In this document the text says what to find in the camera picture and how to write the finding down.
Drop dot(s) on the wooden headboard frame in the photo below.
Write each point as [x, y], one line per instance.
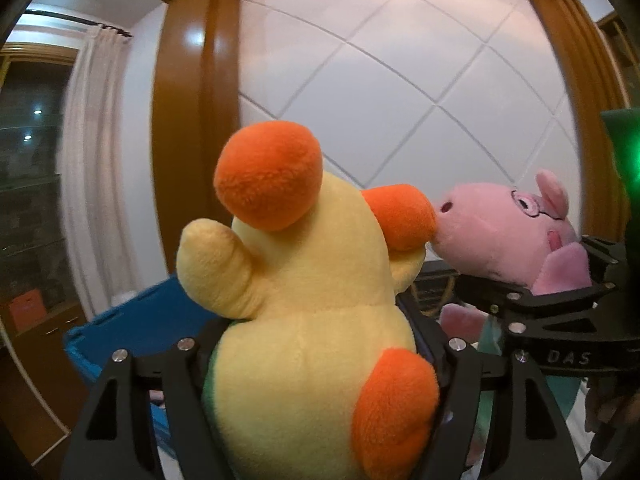
[180, 135]

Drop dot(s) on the yellow duck plush toy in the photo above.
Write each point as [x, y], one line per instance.
[310, 310]

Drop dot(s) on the orange box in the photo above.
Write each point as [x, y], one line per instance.
[27, 310]

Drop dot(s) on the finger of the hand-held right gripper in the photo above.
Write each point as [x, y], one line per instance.
[570, 355]
[550, 296]

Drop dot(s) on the pink pig plush toy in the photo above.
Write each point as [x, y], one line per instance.
[490, 230]

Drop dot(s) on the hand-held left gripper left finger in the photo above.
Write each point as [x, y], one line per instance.
[170, 385]

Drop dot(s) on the blue plastic crate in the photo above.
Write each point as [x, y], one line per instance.
[115, 330]

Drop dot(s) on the wooden wall cabinet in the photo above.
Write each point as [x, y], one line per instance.
[625, 50]

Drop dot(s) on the white curtain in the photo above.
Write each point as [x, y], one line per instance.
[95, 185]

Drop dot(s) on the black gift box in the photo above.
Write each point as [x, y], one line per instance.
[432, 292]

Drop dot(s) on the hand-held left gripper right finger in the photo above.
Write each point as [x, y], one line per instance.
[462, 375]

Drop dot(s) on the dark curtain rod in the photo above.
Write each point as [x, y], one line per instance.
[65, 17]

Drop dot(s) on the person's right hand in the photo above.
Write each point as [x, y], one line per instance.
[607, 407]

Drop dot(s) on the wooden glass cabinet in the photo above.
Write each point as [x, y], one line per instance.
[30, 210]

